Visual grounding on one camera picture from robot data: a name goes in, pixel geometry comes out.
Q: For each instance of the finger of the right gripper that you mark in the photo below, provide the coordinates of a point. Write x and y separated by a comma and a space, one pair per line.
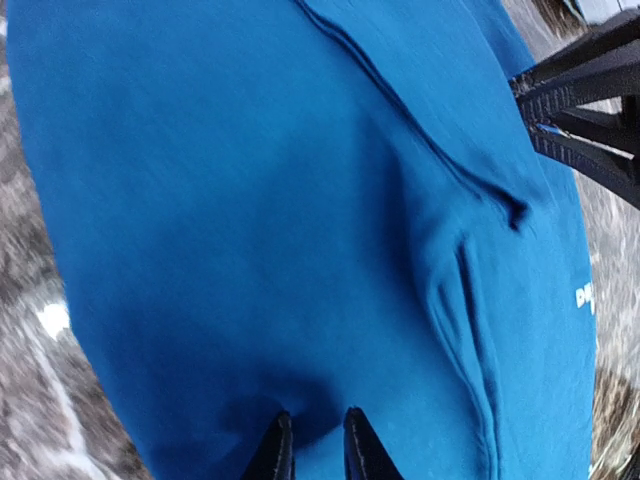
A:
616, 173
602, 64

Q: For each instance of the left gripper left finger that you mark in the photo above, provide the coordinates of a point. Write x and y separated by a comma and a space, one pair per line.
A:
274, 456

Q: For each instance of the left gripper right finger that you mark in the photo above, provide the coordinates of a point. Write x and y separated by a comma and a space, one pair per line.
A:
365, 457

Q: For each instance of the blue printed t-shirt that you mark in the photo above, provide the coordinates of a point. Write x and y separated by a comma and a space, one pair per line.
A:
321, 209

